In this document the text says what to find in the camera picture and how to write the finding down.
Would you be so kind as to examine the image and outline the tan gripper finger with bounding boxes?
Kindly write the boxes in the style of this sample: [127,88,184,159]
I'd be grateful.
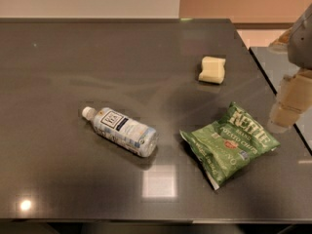
[267,69,312,134]

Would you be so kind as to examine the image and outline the pale yellow sponge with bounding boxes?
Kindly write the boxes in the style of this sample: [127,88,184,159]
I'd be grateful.
[198,57,225,84]

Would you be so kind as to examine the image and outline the clear blue plastic water bottle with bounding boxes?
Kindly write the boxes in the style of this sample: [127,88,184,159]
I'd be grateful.
[82,106,158,158]

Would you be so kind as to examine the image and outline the grey side table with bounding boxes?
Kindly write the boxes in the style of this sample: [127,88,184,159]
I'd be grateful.
[250,47,312,151]

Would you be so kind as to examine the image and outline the green potato chips bag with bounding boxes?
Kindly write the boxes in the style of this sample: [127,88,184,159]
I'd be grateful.
[180,102,280,190]

